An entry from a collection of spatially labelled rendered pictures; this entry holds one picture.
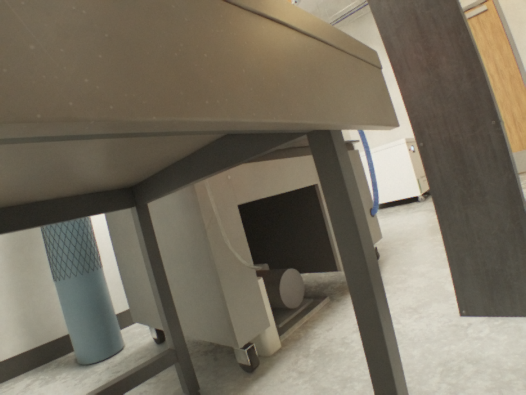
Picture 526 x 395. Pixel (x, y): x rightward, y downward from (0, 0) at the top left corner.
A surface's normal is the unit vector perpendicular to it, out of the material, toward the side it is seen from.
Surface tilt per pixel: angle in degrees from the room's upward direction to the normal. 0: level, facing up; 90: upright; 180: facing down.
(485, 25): 90
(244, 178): 90
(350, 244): 90
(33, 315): 90
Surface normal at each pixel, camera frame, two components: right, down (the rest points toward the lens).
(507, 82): -0.67, 0.14
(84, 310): 0.43, -0.17
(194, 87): 0.70, -0.22
